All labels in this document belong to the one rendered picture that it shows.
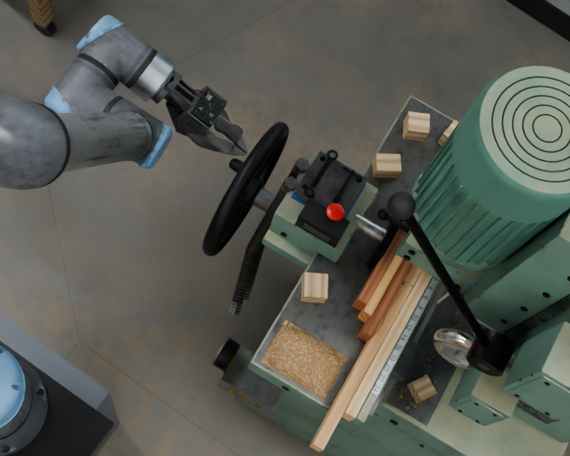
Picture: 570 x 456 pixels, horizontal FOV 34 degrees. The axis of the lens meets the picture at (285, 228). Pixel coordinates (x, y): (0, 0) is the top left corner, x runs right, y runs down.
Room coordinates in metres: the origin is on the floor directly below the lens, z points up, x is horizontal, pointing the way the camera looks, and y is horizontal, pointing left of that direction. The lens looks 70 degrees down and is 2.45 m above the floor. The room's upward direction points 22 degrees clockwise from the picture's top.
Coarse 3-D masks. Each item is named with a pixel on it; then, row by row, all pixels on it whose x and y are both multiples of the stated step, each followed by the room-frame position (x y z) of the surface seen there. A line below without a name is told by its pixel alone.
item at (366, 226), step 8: (360, 216) 0.61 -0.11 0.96; (360, 224) 0.60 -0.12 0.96; (368, 224) 0.60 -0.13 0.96; (376, 224) 0.61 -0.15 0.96; (392, 224) 0.60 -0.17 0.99; (368, 232) 0.59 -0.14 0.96; (376, 232) 0.59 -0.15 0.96; (384, 232) 0.60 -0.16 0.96; (392, 232) 0.59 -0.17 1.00; (376, 240) 0.58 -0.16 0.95; (384, 240) 0.57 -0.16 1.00; (392, 240) 0.58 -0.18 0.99; (376, 248) 0.57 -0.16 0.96; (384, 248) 0.56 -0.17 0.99; (376, 256) 0.55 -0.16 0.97; (368, 264) 0.55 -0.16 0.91
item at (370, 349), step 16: (400, 288) 0.52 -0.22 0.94; (400, 304) 0.50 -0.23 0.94; (384, 320) 0.46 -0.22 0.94; (384, 336) 0.43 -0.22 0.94; (368, 352) 0.40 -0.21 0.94; (352, 368) 0.37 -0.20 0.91; (352, 384) 0.34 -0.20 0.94; (336, 400) 0.30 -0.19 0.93; (336, 416) 0.28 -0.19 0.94; (320, 432) 0.24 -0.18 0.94; (320, 448) 0.22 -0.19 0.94
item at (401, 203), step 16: (400, 192) 0.47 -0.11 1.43; (400, 208) 0.45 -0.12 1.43; (416, 224) 0.45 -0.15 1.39; (416, 240) 0.44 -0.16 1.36; (432, 256) 0.44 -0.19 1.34; (448, 288) 0.43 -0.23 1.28; (464, 304) 0.43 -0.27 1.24; (480, 336) 0.42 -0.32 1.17; (496, 336) 0.44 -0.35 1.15; (480, 352) 0.41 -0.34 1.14; (496, 352) 0.41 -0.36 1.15; (512, 352) 0.43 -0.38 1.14; (480, 368) 0.40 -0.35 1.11; (496, 368) 0.39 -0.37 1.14
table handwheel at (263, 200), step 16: (272, 128) 0.72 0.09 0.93; (288, 128) 0.75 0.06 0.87; (256, 144) 0.67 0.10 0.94; (272, 144) 0.68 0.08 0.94; (256, 160) 0.64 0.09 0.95; (272, 160) 0.73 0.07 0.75; (240, 176) 0.60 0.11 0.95; (256, 176) 0.66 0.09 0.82; (240, 192) 0.57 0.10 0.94; (256, 192) 0.63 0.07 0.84; (224, 208) 0.54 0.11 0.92; (240, 208) 0.61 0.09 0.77; (224, 224) 0.52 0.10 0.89; (240, 224) 0.61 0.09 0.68; (208, 240) 0.50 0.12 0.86; (224, 240) 0.55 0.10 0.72
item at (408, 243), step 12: (408, 240) 0.56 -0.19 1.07; (396, 252) 0.55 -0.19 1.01; (408, 252) 0.55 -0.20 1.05; (420, 252) 0.55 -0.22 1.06; (420, 264) 0.55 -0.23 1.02; (444, 264) 0.54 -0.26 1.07; (456, 276) 0.54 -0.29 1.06; (468, 276) 0.54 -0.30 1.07; (480, 276) 0.55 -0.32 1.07; (468, 288) 0.53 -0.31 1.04
